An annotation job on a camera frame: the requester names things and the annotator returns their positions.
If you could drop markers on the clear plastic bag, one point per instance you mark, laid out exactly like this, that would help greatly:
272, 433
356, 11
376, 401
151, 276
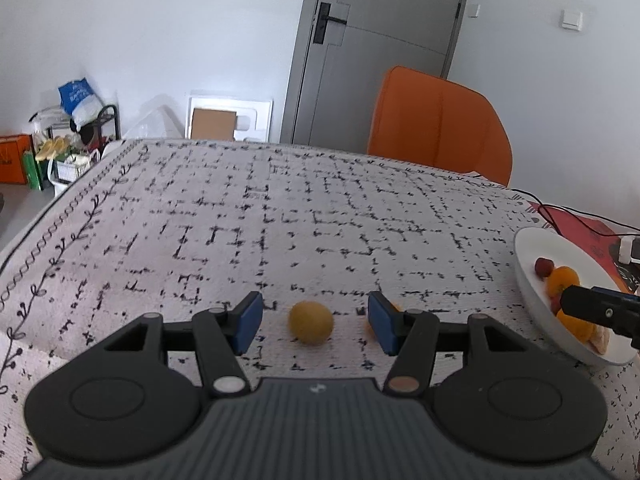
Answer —
159, 119

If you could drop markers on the red patterned mat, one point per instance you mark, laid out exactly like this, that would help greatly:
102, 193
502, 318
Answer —
595, 238

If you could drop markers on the small door-side switch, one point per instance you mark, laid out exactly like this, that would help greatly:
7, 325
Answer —
474, 10

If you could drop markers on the orange paper bag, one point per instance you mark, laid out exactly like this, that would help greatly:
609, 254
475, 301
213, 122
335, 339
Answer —
12, 149

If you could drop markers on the white light switch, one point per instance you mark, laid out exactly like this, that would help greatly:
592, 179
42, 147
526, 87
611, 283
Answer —
572, 20

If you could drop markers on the green box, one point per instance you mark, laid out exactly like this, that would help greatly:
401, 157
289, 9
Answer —
32, 171

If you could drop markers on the small orange mandarin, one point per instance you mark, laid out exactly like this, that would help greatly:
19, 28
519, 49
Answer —
580, 329

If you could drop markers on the grey door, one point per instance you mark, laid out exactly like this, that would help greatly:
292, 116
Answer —
333, 86

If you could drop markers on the peeled orange segments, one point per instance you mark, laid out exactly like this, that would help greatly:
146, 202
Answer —
600, 339

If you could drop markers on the small red fruit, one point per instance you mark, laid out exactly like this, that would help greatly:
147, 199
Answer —
543, 267

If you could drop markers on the orange chair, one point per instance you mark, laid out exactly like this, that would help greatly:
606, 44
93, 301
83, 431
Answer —
434, 122

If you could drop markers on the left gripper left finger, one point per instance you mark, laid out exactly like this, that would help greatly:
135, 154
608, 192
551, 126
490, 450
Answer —
220, 337

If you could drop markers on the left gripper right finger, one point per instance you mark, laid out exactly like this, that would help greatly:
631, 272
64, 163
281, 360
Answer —
410, 337

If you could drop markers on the yellow round fruit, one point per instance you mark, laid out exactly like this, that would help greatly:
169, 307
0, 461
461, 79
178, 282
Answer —
310, 322

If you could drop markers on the black door handle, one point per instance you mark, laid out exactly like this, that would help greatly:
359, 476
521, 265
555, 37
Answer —
324, 18

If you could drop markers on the large orange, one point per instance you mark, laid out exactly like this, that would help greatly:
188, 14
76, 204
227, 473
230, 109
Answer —
561, 278

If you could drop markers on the white charger adapter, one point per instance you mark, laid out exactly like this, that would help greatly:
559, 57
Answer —
629, 250

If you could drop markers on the black metal rack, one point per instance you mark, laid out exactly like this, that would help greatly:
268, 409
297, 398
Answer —
52, 123

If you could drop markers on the brown cardboard piece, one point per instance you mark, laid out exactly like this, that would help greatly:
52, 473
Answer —
213, 125

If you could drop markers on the blue white plastic bag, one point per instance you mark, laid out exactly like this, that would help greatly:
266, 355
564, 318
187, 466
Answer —
80, 102

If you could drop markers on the white shopping bag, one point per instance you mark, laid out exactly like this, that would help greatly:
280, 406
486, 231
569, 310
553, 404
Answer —
62, 173

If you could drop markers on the patterned white tablecloth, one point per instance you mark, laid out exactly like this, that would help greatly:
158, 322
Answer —
99, 378

